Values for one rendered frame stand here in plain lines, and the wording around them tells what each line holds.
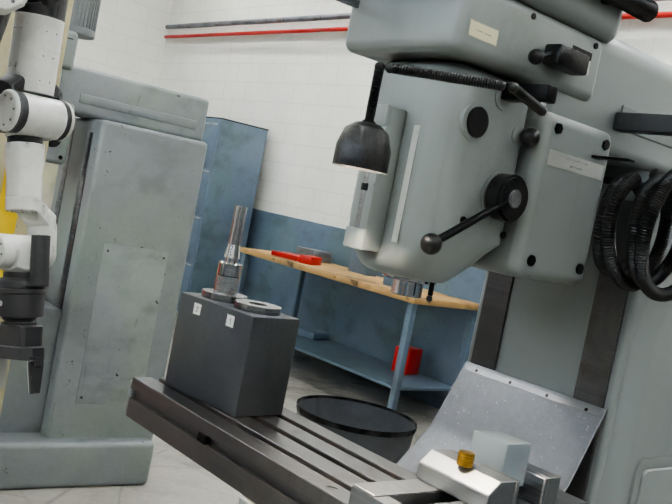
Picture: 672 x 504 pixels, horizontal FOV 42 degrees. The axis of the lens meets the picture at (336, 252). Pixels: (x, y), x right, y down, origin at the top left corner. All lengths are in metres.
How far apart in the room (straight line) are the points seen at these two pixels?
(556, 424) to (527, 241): 0.38
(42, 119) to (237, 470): 0.74
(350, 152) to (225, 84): 8.84
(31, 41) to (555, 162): 0.97
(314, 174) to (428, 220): 7.11
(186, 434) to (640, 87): 0.99
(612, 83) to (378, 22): 0.41
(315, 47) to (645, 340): 7.39
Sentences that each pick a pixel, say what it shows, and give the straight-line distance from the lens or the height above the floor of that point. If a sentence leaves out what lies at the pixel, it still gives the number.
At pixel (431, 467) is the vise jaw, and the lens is 1.21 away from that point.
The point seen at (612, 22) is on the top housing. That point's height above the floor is 1.76.
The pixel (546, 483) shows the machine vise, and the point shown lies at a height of 1.09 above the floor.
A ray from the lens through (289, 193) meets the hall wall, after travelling 8.60.
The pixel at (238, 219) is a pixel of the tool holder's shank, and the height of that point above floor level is 1.33.
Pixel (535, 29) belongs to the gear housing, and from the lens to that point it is 1.34.
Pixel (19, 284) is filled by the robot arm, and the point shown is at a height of 1.14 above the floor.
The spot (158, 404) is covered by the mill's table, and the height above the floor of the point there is 0.96.
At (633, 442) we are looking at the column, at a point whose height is 1.10.
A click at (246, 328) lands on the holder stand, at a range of 1.59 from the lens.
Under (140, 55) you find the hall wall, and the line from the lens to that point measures 11.16.
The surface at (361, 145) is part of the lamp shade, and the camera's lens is 1.10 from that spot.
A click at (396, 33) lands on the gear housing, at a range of 1.30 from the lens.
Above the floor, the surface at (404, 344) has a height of 0.54.
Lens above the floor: 1.40
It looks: 3 degrees down
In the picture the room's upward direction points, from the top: 11 degrees clockwise
